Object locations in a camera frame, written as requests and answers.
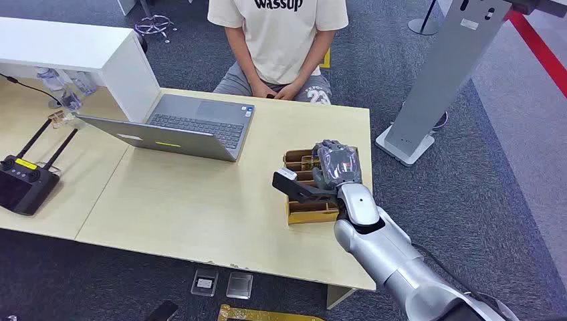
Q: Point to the person's right hand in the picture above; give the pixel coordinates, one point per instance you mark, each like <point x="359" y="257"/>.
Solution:
<point x="264" y="91"/>

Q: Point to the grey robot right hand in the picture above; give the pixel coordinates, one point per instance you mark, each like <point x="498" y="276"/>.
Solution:
<point x="339" y="164"/>

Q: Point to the person's left hand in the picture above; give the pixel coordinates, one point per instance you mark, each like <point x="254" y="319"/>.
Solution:
<point x="288" y="92"/>

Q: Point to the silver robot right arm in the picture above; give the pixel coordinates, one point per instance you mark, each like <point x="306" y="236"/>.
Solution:
<point x="390" y="257"/>

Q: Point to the person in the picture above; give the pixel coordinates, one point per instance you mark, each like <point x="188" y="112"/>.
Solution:
<point x="279" y="44"/>

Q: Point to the wooden slotted card holder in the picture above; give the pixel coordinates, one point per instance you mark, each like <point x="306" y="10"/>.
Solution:
<point x="305" y="212"/>

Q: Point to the clear grey card case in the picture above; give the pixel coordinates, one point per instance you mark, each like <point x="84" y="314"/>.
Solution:
<point x="239" y="285"/>

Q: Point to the clear card case with label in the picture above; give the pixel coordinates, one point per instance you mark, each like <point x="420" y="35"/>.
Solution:
<point x="204" y="282"/>

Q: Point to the yellow floor marker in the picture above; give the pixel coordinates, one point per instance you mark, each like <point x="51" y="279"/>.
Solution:
<point x="325" y="60"/>

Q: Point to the grey open laptop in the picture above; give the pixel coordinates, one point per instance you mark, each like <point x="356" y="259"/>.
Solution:
<point x="199" y="124"/>

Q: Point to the chrome chair base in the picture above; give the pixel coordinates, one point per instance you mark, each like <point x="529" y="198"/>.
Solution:
<point x="154" y="24"/>

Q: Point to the pale wooden desk leg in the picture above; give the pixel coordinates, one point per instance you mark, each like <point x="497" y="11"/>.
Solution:
<point x="337" y="296"/>

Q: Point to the grey kiosk stand with base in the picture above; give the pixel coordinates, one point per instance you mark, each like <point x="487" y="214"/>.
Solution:
<point x="443" y="66"/>

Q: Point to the stanchion pole with round base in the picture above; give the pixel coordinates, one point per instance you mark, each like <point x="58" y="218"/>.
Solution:
<point x="423" y="25"/>

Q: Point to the clear plastic water bottle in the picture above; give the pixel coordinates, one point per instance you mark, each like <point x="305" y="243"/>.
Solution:
<point x="55" y="86"/>
<point x="83" y="82"/>

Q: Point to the white desk shelf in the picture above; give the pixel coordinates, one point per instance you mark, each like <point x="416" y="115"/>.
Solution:
<point x="66" y="44"/>

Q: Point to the small clear plastic box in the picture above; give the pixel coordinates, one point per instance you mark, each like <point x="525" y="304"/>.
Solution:
<point x="60" y="118"/>

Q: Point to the black object on floor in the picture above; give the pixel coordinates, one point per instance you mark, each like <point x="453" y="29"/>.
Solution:
<point x="163" y="311"/>

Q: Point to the red barrier belt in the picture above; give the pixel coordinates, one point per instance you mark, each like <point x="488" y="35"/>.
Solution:
<point x="540" y="51"/>

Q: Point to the black remote controller with antennas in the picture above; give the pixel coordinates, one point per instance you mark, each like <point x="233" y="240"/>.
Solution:
<point x="22" y="186"/>

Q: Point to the right wrist camera on black bracket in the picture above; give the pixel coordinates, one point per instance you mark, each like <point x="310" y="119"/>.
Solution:
<point x="297" y="188"/>

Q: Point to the yellow wooden frame on floor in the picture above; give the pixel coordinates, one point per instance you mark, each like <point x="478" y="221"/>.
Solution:
<point x="248" y="315"/>

